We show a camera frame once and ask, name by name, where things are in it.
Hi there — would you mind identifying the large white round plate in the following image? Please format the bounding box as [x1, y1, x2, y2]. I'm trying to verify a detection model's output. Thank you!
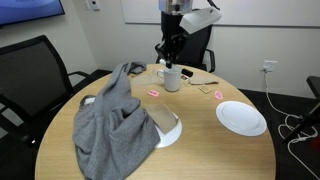
[215, 100, 268, 137]

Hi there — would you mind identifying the grey sweater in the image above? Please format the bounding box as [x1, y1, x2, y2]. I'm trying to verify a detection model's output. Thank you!
[72, 61, 162, 180]

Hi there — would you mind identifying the white power cable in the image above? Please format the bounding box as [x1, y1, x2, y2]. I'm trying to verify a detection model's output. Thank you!
[264, 69, 320, 180]

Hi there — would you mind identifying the yellow black tea packet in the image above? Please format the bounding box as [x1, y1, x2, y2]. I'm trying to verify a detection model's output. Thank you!
[179, 73, 191, 83]

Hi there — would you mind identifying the small white round plate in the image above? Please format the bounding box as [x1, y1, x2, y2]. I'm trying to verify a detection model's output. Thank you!
[153, 111, 184, 149]

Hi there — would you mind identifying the black mesh office chair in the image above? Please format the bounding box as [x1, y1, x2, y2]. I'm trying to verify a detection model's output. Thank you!
[0, 34, 101, 151]

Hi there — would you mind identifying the small brown sugar packet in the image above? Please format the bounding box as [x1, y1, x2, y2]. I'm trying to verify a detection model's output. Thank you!
[198, 84, 213, 95]

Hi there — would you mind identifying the pink sugar packet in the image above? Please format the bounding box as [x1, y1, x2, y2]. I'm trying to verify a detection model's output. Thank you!
[147, 89, 161, 98]
[213, 90, 224, 101]

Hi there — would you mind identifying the white ceramic mug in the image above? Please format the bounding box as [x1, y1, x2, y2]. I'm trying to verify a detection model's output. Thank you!
[156, 64, 183, 93]

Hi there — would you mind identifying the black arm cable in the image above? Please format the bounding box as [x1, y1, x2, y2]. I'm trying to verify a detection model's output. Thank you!
[206, 0, 222, 11]

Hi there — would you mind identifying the white wall thermostat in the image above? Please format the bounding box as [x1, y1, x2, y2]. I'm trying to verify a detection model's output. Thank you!
[90, 0, 101, 12]

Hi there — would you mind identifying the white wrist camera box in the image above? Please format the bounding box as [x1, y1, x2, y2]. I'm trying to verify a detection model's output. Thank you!
[179, 7, 223, 35]

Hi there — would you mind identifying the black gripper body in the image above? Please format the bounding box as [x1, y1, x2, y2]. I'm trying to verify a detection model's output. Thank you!
[160, 11, 184, 38]

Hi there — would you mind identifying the black stand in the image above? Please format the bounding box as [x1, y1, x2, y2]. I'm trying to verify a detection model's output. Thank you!
[283, 75, 320, 144]

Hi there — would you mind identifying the wall television screen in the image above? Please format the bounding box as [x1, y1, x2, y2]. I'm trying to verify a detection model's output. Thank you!
[0, 0, 66, 28]

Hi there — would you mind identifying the white wall outlet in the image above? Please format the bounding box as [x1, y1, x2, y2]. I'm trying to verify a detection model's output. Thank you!
[261, 59, 278, 73]

